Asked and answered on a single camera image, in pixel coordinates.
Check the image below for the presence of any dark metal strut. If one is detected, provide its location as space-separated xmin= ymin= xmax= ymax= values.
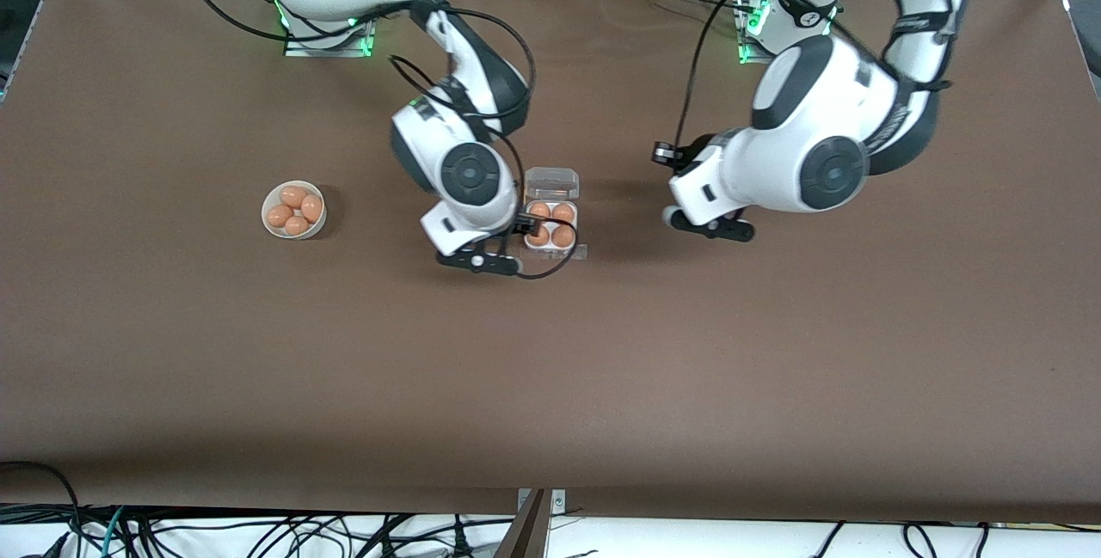
xmin=494 ymin=489 xmax=549 ymax=558

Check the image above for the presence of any black looped cable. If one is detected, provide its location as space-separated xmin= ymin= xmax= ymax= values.
xmin=0 ymin=460 xmax=83 ymax=558

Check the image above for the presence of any white round bowl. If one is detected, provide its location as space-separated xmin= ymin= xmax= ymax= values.
xmin=261 ymin=181 xmax=329 ymax=240

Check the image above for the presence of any teal cable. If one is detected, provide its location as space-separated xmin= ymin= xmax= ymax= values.
xmin=101 ymin=506 xmax=129 ymax=558

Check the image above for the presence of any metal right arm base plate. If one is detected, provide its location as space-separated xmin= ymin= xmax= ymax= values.
xmin=284 ymin=0 xmax=377 ymax=58

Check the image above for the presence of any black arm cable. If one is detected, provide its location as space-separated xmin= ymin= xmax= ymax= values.
xmin=170 ymin=0 xmax=575 ymax=281
xmin=650 ymin=0 xmax=957 ymax=168

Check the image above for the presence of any clear plastic egg box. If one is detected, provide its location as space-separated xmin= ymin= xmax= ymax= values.
xmin=521 ymin=167 xmax=588 ymax=262

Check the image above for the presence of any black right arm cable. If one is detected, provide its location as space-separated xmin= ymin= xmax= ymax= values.
xmin=170 ymin=0 xmax=575 ymax=281

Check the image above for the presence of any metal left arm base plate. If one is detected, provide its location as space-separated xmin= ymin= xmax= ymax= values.
xmin=735 ymin=0 xmax=779 ymax=67

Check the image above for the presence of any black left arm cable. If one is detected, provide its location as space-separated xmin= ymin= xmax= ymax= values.
xmin=650 ymin=0 xmax=957 ymax=168

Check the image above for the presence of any silver corner bracket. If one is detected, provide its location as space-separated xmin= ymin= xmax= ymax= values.
xmin=516 ymin=487 xmax=568 ymax=516

